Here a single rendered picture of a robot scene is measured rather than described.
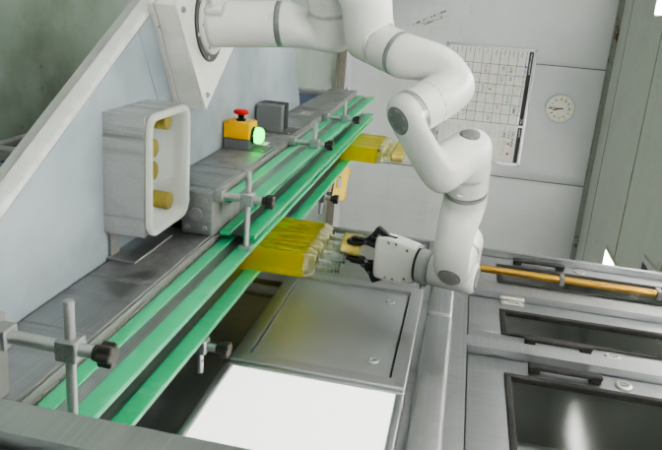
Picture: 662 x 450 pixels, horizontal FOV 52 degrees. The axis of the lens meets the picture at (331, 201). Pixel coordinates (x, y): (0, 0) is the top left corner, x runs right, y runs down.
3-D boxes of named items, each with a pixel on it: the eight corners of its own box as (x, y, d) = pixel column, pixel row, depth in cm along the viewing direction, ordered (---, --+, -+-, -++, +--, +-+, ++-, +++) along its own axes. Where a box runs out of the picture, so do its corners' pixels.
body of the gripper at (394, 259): (426, 282, 156) (380, 270, 160) (430, 239, 153) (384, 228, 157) (414, 292, 149) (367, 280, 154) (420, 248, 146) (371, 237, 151)
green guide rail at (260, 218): (219, 234, 145) (255, 239, 143) (219, 229, 144) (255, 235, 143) (356, 113, 310) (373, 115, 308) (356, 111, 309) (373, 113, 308)
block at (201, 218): (179, 233, 141) (211, 238, 140) (179, 189, 139) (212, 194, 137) (186, 227, 145) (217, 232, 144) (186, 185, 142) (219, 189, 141)
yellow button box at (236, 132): (221, 147, 178) (248, 150, 177) (222, 118, 176) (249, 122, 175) (230, 142, 185) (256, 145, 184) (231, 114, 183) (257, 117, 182)
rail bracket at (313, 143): (286, 146, 194) (331, 152, 192) (287, 120, 192) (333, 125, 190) (289, 143, 198) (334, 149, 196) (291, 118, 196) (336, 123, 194)
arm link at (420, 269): (433, 284, 155) (422, 281, 156) (438, 247, 152) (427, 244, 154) (423, 294, 148) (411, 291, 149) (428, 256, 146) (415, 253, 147)
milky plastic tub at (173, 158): (105, 233, 123) (151, 240, 122) (103, 110, 117) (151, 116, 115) (149, 207, 140) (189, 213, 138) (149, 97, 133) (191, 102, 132)
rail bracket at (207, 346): (154, 370, 122) (225, 383, 120) (154, 336, 120) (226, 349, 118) (164, 359, 126) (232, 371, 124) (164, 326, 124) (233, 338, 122)
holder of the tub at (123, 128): (104, 260, 125) (144, 266, 124) (101, 111, 117) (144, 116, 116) (147, 230, 141) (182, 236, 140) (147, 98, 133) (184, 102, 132)
